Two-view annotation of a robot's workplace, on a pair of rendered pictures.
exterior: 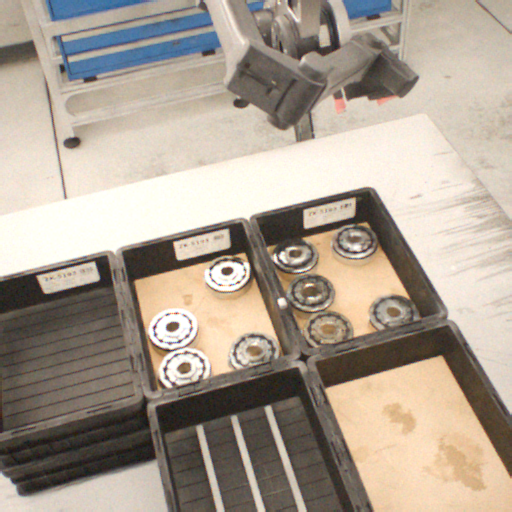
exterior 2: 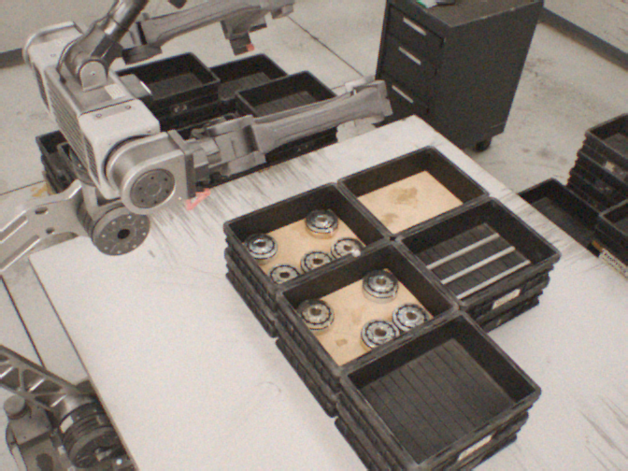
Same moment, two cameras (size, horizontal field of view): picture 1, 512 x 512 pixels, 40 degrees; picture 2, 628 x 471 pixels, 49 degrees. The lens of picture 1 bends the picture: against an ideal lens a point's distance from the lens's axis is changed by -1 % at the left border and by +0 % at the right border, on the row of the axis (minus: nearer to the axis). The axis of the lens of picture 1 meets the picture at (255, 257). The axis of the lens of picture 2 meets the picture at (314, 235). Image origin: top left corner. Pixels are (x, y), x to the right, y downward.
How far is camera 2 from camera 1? 1.96 m
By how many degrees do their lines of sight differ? 72
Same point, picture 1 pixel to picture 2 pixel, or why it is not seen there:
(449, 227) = (186, 233)
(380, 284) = (290, 235)
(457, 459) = (403, 196)
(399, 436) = (401, 219)
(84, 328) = (395, 406)
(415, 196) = (151, 253)
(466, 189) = not seen: hidden behind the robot
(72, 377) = (441, 396)
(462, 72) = not seen: outside the picture
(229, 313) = (345, 312)
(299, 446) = (428, 259)
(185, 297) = (339, 344)
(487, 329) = not seen: hidden behind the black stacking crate
